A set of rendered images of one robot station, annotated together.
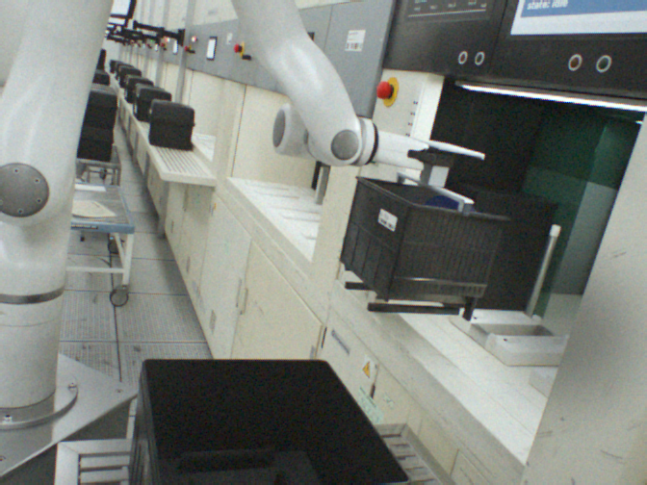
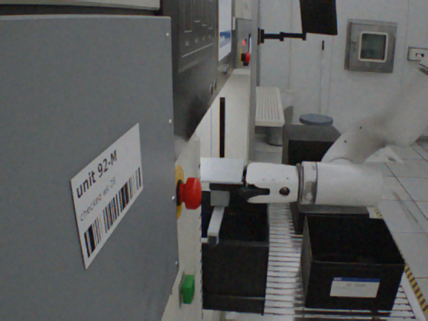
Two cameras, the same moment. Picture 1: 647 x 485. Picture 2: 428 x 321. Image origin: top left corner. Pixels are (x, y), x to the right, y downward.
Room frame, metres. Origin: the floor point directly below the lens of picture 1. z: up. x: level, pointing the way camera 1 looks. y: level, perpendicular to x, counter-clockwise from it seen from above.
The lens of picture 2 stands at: (1.66, 0.17, 1.55)
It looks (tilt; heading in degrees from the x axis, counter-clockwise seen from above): 21 degrees down; 212
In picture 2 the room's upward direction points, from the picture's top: straight up
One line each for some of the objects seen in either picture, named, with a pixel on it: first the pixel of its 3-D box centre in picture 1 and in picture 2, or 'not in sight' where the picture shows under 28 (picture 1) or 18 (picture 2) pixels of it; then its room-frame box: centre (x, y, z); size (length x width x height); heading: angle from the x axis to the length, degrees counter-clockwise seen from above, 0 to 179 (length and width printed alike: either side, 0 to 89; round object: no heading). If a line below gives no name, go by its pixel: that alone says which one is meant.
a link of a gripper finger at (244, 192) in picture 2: not in sight; (256, 187); (1.06, -0.11, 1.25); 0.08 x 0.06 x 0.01; 172
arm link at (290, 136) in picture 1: (316, 135); (346, 183); (0.95, 0.04, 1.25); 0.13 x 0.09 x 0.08; 114
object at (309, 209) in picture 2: not in sight; (327, 204); (0.21, -0.16, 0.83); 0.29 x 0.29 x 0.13; 27
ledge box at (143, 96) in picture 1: (151, 105); not in sight; (4.60, 1.56, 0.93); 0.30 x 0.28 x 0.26; 27
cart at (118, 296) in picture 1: (88, 237); not in sight; (3.09, 1.32, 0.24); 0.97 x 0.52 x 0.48; 27
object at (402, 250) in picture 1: (420, 225); (220, 237); (1.06, -0.18, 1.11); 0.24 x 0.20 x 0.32; 24
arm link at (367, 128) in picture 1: (357, 141); (306, 183); (0.99, -0.03, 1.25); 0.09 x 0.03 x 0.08; 24
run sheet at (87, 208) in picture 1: (87, 207); not in sight; (2.91, 1.27, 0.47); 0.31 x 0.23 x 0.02; 46
